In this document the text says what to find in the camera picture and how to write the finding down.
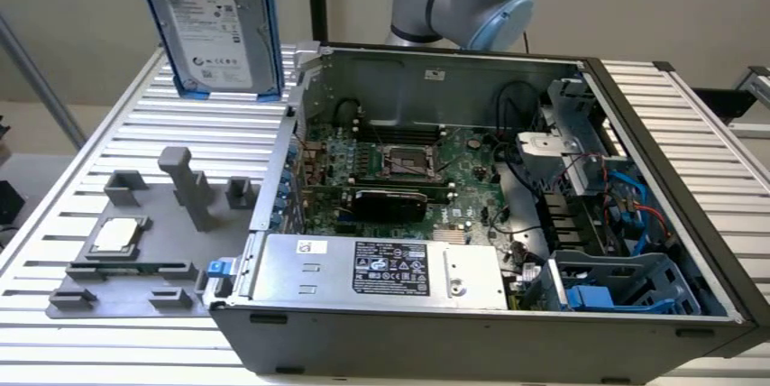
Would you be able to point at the hard disk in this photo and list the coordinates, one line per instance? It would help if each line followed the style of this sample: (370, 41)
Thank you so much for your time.
(216, 43)

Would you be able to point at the grey-blue disk bay cage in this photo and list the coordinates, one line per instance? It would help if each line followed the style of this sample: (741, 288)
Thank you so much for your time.
(638, 269)

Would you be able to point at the small black box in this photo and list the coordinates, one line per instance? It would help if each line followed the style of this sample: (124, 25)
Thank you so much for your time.
(8, 203)

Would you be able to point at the CPU socket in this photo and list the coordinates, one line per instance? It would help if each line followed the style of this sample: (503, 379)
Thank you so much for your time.
(406, 160)

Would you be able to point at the silver CPU chip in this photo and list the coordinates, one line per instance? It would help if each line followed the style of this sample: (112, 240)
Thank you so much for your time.
(118, 235)

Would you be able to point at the grey plastic parts rack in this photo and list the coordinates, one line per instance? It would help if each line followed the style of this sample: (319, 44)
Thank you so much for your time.
(168, 241)

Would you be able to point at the black graphics card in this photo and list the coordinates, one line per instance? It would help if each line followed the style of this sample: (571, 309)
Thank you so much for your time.
(387, 208)

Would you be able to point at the blue plastic case latch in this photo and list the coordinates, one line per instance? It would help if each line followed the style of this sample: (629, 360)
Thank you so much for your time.
(219, 268)

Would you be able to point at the green motherboard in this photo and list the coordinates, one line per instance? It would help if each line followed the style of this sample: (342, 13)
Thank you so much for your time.
(475, 187)

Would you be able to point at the silver power supply unit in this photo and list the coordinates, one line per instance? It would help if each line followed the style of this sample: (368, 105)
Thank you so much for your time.
(336, 278)

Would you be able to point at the metal drive cage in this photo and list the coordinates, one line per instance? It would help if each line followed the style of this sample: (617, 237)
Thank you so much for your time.
(559, 142)

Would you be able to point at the open black PC case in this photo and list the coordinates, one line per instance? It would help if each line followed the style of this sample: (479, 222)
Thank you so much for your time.
(421, 345)

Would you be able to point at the black flat panel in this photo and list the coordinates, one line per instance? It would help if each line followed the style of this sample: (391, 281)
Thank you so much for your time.
(722, 104)

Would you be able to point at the grey metal post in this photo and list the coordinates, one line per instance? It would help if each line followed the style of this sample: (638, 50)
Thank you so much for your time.
(50, 102)

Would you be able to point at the aluminium frame rail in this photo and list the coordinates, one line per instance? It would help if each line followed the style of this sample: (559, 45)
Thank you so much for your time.
(754, 84)

